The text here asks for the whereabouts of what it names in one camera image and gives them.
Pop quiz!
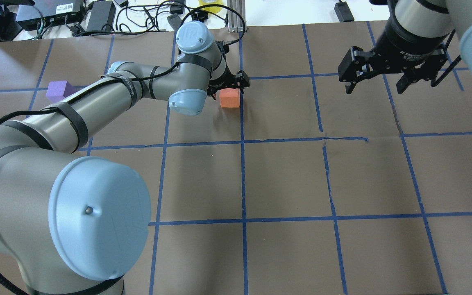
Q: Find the grey adapter plug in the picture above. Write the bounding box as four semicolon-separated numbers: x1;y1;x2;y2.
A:
167;14;185;32

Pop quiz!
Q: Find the black power adapter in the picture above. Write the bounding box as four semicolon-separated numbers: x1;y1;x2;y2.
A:
334;0;355;23

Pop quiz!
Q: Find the aluminium frame post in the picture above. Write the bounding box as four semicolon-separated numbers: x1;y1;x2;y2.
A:
225;0;247;32

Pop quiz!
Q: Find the purple foam block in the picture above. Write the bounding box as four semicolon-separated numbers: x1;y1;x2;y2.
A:
45;80;77;103

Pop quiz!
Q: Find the orange foam block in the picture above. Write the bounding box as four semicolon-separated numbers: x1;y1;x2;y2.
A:
218;88;241;109

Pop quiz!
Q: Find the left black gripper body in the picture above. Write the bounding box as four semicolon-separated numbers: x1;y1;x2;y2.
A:
207;41;241;97

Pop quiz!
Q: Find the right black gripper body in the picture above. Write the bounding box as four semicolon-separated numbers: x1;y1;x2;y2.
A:
373;20;448;73

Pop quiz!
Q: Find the yellow tape roll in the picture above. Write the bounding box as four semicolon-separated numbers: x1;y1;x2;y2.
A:
198;0;224;14

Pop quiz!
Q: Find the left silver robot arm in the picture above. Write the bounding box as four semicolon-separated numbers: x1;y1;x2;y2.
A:
0;21;250;295

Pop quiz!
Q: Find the black cable bundle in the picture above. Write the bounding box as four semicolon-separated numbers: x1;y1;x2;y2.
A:
0;0;247;43

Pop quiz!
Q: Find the black power brick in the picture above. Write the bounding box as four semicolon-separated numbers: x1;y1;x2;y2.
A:
86;0;116;32

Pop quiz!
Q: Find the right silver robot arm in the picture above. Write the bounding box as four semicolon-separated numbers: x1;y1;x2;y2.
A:
338;0;472;94

